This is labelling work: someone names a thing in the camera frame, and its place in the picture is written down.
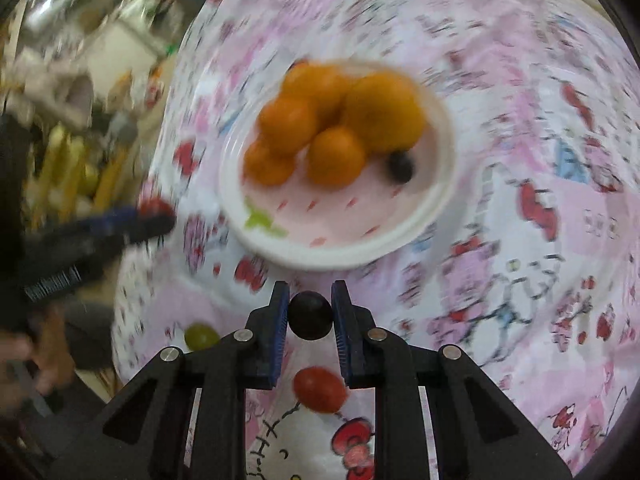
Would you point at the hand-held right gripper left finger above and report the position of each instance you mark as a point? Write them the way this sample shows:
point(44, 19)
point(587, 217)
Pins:
point(279, 330)

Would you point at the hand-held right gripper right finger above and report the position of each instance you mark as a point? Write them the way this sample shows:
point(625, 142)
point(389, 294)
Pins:
point(342, 330)

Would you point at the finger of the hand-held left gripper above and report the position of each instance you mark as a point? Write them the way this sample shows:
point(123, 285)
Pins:
point(150, 227)
point(105, 222)

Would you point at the red cherry tomato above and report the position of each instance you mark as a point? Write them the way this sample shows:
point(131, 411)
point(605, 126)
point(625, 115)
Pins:
point(320, 390)
point(155, 206)

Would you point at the dark round fruit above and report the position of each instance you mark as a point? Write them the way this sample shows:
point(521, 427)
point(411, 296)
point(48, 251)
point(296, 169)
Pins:
point(311, 315)
point(401, 166)

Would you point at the small green fruit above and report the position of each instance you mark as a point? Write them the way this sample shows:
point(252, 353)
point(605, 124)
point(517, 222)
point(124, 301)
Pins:
point(201, 336)

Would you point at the pink speckled plate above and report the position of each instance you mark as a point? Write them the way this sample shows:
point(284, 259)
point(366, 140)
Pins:
point(350, 220)

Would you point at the small tangerine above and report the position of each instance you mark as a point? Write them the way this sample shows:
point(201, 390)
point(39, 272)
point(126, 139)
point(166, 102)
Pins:
point(336, 157)
point(265, 170)
point(315, 85)
point(287, 125)

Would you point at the large orange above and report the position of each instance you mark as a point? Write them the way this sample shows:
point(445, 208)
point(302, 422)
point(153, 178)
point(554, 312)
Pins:
point(385, 110)

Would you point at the person's left hand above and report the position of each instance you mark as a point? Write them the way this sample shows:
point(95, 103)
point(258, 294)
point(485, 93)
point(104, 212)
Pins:
point(45, 355)

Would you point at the pink cartoon printed blanket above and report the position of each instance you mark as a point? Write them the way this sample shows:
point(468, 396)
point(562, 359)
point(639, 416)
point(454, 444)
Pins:
point(500, 160)

